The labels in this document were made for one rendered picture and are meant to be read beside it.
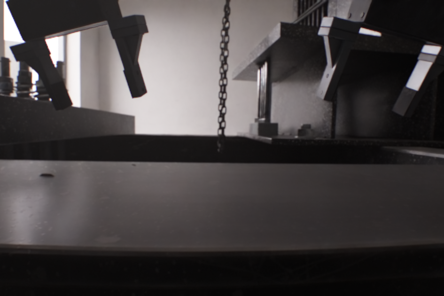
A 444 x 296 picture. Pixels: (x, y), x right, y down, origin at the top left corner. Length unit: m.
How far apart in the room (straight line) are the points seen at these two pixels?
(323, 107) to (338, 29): 0.24
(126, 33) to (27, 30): 0.13
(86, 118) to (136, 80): 0.32
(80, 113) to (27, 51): 0.23
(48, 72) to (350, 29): 0.42
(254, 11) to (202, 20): 0.65
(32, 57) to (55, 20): 0.07
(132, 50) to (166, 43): 2.72
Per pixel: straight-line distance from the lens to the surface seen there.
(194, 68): 2.94
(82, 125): 0.63
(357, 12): 0.37
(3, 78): 0.68
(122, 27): 0.34
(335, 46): 0.35
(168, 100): 2.91
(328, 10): 0.84
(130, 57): 0.35
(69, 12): 0.37
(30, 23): 0.41
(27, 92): 0.64
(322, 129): 0.55
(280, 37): 0.51
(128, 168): 0.17
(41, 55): 0.43
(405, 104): 0.44
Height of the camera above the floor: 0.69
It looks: 5 degrees down
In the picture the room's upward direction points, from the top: 1 degrees clockwise
